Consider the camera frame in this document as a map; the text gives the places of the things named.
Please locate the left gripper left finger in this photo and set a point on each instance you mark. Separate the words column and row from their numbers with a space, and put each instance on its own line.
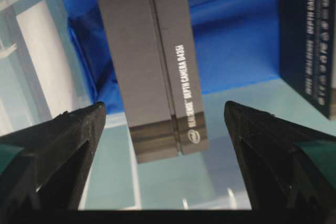
column 44, row 168

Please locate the blue foam liner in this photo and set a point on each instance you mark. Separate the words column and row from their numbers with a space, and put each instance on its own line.
column 237, row 44

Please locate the clear plastic storage case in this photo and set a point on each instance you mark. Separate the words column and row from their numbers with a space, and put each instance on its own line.
column 41, row 77

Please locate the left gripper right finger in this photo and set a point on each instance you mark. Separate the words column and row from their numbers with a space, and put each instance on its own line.
column 288, row 169

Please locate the black box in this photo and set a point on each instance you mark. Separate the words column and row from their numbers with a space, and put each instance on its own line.
column 153, row 53
column 307, row 51

